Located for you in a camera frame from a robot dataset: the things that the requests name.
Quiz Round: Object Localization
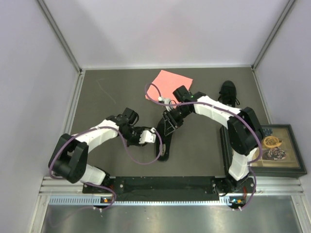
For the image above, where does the dark framed compartment box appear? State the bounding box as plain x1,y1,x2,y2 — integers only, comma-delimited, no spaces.
219,124,307,179

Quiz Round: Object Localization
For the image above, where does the grey slotted cable duct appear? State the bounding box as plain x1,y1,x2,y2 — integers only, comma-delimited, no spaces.
49,196,242,206

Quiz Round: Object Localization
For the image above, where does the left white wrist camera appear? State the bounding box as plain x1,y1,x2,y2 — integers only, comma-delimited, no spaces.
139,128,156,144

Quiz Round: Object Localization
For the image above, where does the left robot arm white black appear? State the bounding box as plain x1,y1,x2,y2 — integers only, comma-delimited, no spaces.
48,108,155,193

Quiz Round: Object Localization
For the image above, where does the black sneaker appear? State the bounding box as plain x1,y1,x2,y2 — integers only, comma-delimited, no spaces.
155,121,173,162
218,80,240,107

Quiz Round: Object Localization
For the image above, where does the pink folded cloth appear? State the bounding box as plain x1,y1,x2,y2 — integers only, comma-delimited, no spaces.
152,70,193,103

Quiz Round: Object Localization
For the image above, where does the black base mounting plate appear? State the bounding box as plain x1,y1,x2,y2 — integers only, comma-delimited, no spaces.
82,176,258,201

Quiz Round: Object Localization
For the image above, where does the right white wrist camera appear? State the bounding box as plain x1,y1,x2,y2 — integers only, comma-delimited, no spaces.
158,97,172,104

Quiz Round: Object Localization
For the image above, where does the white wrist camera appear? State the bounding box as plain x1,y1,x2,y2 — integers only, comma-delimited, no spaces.
139,128,156,144
158,97,172,104

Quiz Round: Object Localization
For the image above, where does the purple cable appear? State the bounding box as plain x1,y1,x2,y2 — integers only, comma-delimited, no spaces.
48,130,163,212
144,83,263,211

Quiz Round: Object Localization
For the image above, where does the aluminium frame rail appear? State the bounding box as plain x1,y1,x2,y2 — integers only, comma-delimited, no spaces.
39,176,303,195

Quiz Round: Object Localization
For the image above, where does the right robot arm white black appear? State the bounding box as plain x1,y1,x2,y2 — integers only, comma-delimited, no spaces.
156,86,264,193

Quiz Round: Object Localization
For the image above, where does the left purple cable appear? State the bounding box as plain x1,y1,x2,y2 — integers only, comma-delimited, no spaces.
48,130,163,212

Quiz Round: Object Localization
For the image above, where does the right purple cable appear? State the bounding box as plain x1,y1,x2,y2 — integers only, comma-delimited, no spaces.
144,83,263,211

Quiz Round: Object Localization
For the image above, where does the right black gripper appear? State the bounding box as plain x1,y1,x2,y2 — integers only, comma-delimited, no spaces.
162,105,192,136

